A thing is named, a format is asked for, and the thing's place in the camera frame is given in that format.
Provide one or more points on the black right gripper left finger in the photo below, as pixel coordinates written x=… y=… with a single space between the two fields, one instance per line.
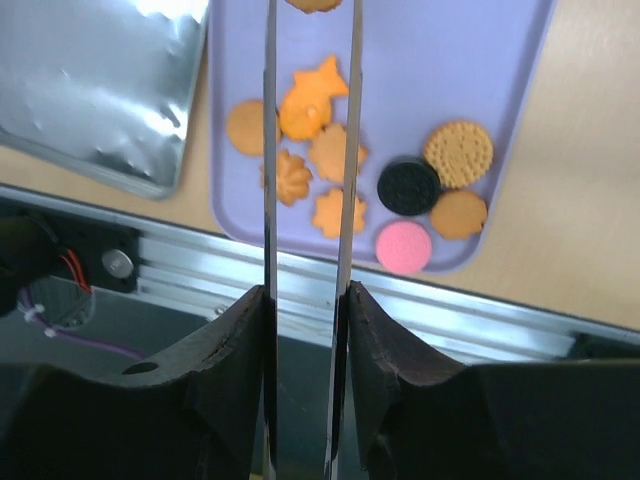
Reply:
x=188 y=412

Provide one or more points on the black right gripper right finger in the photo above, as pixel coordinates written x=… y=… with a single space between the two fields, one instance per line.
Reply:
x=423 y=415

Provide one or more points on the metal tongs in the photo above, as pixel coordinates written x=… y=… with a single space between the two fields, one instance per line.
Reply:
x=339 y=349

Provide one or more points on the orange fish cookie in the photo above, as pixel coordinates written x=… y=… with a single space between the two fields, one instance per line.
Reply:
x=306 y=107

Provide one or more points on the pink round cookie lower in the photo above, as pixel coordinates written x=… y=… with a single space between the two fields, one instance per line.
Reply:
x=403 y=247

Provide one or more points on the brown scalloped cookie right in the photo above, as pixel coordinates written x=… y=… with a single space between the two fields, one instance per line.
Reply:
x=458 y=214

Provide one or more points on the tan leaf cookie lower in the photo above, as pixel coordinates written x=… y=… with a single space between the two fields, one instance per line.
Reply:
x=328 y=212

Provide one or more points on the black sandwich cookie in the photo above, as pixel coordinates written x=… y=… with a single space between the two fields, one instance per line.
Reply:
x=408 y=186

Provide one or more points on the swirl flower cookie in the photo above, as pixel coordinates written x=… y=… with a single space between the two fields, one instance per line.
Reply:
x=293 y=178

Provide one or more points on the tan maple leaf cookie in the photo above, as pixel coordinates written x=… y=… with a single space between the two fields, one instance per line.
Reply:
x=327 y=152

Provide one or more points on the plain round tan cookie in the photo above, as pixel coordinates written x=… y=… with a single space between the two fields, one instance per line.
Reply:
x=245 y=129

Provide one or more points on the silver tin lid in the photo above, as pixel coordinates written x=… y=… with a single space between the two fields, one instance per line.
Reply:
x=102 y=88

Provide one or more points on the lavender plastic tray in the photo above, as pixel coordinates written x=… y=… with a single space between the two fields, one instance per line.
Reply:
x=424 y=63

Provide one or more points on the round dotted biscuit left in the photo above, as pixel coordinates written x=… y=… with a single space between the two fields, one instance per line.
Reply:
x=313 y=6

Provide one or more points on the aluminium mounting rail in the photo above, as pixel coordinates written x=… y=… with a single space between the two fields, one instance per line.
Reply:
x=203 y=274

